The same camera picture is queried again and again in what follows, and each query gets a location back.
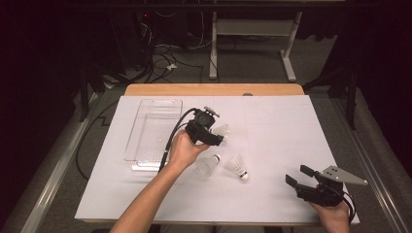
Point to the aluminium rail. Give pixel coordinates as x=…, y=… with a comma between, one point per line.
x=372, y=174
x=55, y=181

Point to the dark computer tower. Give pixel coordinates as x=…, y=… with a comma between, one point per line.
x=129, y=39

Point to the person's left hand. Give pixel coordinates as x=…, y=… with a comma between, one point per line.
x=183, y=152

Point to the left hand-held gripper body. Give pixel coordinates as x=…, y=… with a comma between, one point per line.
x=200, y=124

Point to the clear plastic container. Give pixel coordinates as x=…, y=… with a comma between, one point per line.
x=149, y=136

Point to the black metal stand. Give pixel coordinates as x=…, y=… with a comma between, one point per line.
x=351, y=97
x=85, y=90

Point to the white metal desk frame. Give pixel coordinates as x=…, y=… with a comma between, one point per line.
x=256, y=27

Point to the wooden table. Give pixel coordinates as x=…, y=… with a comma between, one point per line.
x=213, y=89

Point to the person's right hand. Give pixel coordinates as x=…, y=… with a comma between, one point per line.
x=333, y=220

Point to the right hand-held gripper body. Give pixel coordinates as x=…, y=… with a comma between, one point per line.
x=327, y=194

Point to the white shuttlecock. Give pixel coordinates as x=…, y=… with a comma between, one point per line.
x=208, y=164
x=223, y=130
x=237, y=165

